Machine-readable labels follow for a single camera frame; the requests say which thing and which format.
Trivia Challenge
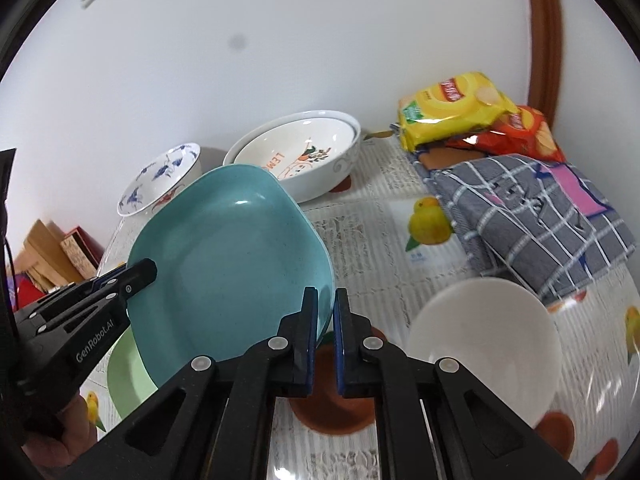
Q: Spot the grey checked cloth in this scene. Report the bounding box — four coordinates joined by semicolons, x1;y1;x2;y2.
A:
407;152;637;306

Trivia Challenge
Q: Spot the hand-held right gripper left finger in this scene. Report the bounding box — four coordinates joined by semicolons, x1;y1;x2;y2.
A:
75;288;319;480

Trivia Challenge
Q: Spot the light wooden box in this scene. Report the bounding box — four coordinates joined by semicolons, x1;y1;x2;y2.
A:
14;219;81;293

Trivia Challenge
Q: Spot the yellow chip bag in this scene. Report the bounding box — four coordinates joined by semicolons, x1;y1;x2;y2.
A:
390;71;518;153

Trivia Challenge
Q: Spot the teal square plate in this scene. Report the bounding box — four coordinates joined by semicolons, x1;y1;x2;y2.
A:
126;164;336;381

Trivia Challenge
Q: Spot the white bowl with orange print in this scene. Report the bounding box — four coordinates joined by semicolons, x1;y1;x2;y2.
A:
233;117;357;182

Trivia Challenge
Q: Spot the patterned red-edged box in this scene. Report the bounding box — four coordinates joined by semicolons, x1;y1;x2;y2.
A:
60;227;103;275

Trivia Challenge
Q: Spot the fruit printed tablecloth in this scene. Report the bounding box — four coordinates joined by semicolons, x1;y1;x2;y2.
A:
80;137;640;480

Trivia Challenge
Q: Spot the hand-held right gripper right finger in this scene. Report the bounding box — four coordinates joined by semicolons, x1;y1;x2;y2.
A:
334;288;583;480

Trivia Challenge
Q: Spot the red paper bag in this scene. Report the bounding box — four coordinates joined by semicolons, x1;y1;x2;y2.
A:
9;274;51;312

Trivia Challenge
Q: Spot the plain white bowl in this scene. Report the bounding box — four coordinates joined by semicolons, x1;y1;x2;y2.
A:
406;278;563;428

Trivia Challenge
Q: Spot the person's left hand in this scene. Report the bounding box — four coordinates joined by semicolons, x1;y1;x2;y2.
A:
22;392;98;476

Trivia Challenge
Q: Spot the blue floral white bowl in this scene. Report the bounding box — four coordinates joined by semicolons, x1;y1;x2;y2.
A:
117;142;202;218

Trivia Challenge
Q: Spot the red chip bag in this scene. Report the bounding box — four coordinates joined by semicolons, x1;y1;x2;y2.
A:
445;105;567;163

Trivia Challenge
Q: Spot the brown wooden door frame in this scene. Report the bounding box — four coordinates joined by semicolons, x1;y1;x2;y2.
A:
520;0;563;128

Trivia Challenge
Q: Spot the light green plate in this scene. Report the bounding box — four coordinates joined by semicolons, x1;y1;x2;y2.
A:
106;327;161;421

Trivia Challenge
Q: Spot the brown round plate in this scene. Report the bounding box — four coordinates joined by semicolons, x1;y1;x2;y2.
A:
290;327;387;436

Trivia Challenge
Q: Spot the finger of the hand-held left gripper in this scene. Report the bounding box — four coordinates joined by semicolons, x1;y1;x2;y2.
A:
111;258;159;306
60;266;128;295

